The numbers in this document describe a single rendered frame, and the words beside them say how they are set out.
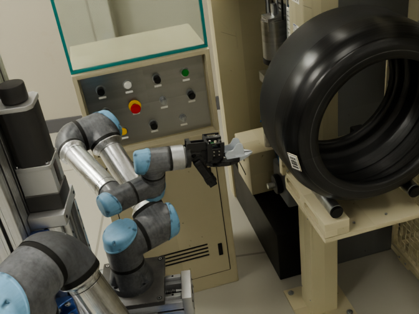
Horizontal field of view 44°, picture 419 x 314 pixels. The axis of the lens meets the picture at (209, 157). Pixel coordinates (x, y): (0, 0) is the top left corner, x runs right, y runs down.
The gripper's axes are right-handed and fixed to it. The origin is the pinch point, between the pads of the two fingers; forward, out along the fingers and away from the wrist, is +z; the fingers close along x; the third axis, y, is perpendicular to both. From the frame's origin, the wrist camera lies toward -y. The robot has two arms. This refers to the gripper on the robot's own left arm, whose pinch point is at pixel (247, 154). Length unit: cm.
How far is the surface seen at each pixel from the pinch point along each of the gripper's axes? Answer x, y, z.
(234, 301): 48, -112, 12
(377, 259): 49, -102, 90
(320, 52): -6.7, 33.7, 17.9
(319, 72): -10.3, 29.1, 16.4
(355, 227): -10.0, -27.7, 35.8
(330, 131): 25.1, -9.2, 41.0
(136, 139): 66, -24, -28
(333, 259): 25, -74, 50
